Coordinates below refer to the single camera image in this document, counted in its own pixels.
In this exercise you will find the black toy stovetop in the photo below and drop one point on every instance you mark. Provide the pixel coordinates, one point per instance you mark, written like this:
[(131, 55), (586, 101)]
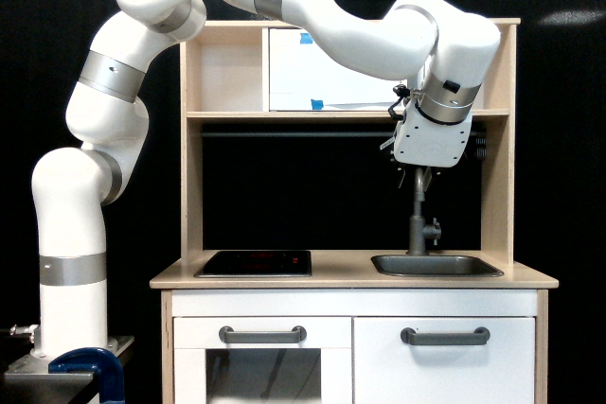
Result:
[(257, 263)]

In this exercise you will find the blue C-clamp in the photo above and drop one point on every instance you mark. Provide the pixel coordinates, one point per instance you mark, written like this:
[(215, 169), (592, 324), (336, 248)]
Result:
[(99, 361)]

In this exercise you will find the white microwave door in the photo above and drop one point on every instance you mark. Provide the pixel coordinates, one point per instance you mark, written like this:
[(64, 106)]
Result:
[(299, 73)]

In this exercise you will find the blue tape piece bottom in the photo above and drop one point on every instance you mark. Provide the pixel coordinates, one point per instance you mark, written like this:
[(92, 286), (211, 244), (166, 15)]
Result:
[(317, 105)]

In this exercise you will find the white oven door with window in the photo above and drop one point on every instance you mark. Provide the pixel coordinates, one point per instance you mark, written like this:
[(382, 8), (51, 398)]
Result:
[(316, 371)]

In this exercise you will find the grey toy faucet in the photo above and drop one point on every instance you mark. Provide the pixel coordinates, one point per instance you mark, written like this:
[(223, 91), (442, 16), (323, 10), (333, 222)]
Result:
[(419, 230)]

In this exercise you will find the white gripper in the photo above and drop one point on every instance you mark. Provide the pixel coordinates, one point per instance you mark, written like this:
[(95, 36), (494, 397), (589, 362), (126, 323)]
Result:
[(421, 142)]

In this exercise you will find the silver cable connector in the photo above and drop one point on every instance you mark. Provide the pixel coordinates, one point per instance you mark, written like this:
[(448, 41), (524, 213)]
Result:
[(23, 331)]

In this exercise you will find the grey cabinet door handle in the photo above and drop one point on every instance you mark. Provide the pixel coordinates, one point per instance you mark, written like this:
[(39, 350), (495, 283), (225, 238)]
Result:
[(479, 336)]

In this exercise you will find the blue tape piece top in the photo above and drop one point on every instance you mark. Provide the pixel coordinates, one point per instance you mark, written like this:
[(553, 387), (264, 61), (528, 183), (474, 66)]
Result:
[(305, 38)]

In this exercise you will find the grey oven door handle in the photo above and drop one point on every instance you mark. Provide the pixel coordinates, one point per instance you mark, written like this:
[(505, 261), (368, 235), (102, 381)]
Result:
[(296, 335)]

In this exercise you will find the black hanging rail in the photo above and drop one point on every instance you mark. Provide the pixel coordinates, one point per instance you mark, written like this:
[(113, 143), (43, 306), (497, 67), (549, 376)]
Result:
[(384, 135)]

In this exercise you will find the white cabinet door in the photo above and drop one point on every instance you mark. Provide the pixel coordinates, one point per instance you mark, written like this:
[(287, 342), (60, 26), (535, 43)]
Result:
[(386, 370)]

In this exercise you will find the blue tape piece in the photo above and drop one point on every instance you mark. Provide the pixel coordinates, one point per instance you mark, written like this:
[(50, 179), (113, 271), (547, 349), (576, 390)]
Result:
[(305, 38), (317, 105)]

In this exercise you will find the wooden toy kitchen frame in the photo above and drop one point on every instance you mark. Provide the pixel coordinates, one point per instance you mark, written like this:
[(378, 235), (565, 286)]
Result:
[(225, 81)]

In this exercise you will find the grey toy sink basin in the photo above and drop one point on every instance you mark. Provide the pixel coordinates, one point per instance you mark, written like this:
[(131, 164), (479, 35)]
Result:
[(434, 266)]

